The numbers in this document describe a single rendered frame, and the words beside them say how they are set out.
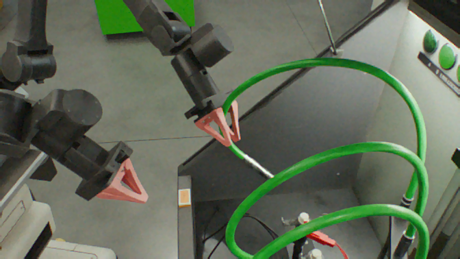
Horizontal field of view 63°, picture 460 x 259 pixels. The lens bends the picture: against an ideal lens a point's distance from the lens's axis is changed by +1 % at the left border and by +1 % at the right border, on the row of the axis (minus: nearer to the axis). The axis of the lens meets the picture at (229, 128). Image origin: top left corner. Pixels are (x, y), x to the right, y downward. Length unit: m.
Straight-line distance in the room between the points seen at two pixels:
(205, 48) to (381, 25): 0.41
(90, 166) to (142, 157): 1.95
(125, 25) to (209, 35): 3.34
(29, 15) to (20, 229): 0.61
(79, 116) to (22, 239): 0.76
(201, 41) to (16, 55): 0.50
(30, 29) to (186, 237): 0.62
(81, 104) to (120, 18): 3.47
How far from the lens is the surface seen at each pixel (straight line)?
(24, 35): 1.04
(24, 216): 1.30
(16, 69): 1.05
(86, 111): 0.55
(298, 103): 0.95
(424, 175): 0.61
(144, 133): 2.74
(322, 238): 0.77
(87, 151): 0.61
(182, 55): 0.74
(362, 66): 0.62
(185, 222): 0.96
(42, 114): 0.56
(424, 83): 0.87
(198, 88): 0.72
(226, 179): 1.09
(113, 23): 4.03
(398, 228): 0.82
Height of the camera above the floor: 1.71
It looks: 39 degrees down
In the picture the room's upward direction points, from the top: straight up
